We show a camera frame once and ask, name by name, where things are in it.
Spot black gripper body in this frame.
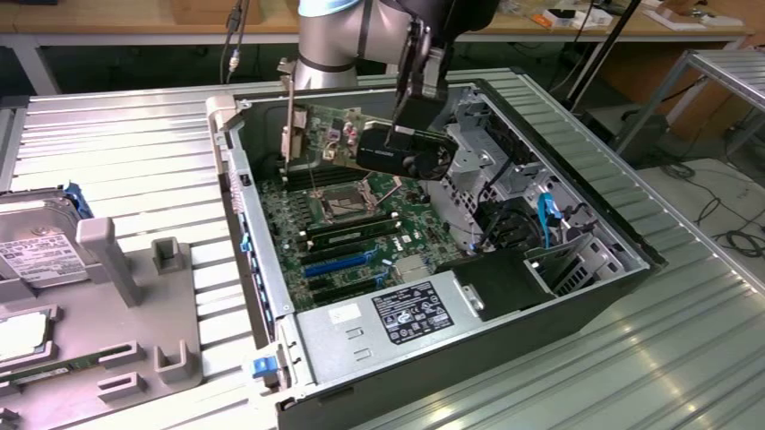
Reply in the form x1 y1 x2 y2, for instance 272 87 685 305
391 20 447 135

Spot black Nvidia graphics card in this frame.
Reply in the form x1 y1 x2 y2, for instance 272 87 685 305
278 57 462 184

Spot metal disk bay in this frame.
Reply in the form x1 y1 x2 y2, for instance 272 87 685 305
426 86 541 226

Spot CPU socket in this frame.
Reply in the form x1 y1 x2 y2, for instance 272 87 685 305
312 180 379 224

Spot green Dell motherboard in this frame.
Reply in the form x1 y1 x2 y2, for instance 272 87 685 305
255 168 474 315

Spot orange and white box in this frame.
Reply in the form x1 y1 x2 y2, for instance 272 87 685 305
531 7 617 30

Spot silver chipset heat sink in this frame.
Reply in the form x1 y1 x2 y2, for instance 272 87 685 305
390 256 433 282

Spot black pole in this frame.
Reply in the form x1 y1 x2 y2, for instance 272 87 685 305
563 0 645 108

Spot blue expansion slot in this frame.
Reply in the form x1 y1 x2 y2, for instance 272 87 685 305
302 249 376 280

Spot black plastic shroud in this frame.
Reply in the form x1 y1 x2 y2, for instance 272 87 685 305
434 247 558 323

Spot silver disk tray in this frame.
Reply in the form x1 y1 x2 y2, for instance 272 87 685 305
521 231 634 297

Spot white flat box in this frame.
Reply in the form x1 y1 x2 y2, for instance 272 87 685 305
641 3 708 31

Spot grey power supply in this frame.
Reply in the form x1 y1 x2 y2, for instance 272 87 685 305
294 270 486 387

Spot wooden workbench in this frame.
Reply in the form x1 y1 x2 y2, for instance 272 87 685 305
0 0 756 95

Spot open black PC case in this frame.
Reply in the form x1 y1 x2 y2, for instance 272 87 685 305
204 78 669 430

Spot metal slat side table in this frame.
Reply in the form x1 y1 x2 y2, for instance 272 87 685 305
613 47 765 157

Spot blue case latch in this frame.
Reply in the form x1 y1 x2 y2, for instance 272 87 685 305
248 357 282 383

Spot grey parts rack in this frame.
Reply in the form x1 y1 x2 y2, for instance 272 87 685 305
0 217 210 430

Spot hard disk with blue carrier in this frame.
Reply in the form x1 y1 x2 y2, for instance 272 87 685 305
0 180 97 291

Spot silver CPU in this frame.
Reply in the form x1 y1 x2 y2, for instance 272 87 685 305
0 312 51 363

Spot green RAM stick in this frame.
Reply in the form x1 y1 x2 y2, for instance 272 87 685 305
0 347 133 387

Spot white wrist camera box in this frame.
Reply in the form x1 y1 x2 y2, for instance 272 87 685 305
416 47 449 100

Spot black wire bundle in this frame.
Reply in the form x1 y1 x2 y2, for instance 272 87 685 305
474 199 599 253

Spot thin hanging cable with connector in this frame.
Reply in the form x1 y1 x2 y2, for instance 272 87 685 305
223 0 251 85

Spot blue wire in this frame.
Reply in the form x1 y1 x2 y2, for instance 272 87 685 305
535 191 567 251

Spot black floor cables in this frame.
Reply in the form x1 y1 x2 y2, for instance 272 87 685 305
661 159 765 260

